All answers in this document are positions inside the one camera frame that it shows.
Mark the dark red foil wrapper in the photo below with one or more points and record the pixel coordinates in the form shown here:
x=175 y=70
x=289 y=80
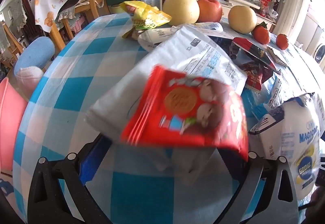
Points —
x=254 y=77

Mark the white plastic bag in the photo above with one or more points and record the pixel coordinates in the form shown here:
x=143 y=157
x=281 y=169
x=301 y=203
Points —
x=28 y=82

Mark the red biscuit packet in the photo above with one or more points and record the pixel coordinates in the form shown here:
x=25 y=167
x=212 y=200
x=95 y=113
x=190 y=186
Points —
x=182 y=102

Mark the tangerine with green leaf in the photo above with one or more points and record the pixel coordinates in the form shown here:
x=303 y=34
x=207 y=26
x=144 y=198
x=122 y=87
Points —
x=261 y=35

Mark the white plastic pouch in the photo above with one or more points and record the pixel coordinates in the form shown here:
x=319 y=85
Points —
x=209 y=26

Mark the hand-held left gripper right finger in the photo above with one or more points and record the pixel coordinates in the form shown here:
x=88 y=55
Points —
x=236 y=170

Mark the small orange tangerine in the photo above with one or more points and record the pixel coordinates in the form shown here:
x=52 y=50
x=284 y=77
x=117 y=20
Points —
x=282 y=42

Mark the yellow snack wrapper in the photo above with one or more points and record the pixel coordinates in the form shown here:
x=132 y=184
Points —
x=144 y=14

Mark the white orange print cloth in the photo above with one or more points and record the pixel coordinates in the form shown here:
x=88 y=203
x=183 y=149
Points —
x=48 y=8

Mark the washing machine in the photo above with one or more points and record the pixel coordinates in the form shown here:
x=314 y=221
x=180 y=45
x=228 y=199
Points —
x=320 y=54

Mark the yellow pear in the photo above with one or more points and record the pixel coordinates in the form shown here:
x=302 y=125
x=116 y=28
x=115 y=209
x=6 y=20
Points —
x=242 y=19

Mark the small white plastic bottle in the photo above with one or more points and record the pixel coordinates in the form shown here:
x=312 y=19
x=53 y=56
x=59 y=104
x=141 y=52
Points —
x=155 y=37

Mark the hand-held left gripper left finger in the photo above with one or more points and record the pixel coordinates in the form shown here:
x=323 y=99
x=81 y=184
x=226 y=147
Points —
x=94 y=163

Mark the white tissue pack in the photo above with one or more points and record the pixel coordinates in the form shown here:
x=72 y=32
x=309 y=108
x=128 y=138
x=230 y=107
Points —
x=177 y=56

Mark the red apple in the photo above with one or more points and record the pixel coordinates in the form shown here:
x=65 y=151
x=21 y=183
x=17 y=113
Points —
x=210 y=9

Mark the white flat wrapper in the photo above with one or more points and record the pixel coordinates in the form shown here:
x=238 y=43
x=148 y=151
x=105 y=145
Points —
x=284 y=55

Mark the white bag yellow blue label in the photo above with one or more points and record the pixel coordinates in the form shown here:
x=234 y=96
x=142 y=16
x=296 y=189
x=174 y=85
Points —
x=292 y=132

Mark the yellow apple left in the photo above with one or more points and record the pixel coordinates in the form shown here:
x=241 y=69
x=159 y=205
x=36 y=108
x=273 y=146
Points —
x=180 y=9

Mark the blue round stool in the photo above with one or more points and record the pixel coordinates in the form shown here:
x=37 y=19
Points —
x=35 y=52

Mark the blue white checked tablecloth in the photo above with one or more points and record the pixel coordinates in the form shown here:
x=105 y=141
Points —
x=76 y=61

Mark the red black snack bag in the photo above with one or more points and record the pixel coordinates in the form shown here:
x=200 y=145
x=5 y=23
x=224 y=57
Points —
x=256 y=52

